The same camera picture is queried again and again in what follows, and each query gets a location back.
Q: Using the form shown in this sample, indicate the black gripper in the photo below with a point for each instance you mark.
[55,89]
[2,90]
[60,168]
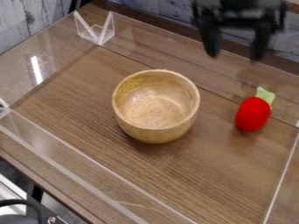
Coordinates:
[261,14]

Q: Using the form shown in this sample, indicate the red plush fruit green leaf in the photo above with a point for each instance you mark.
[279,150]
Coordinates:
[254,110]

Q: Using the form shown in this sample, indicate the light wooden bowl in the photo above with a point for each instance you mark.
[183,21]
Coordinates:
[157,104]

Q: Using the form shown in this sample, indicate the clear acrylic tray wall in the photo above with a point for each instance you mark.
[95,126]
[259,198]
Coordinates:
[217,176]

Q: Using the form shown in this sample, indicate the black metal table frame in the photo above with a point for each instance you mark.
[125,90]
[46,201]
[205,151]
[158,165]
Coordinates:
[40,211]

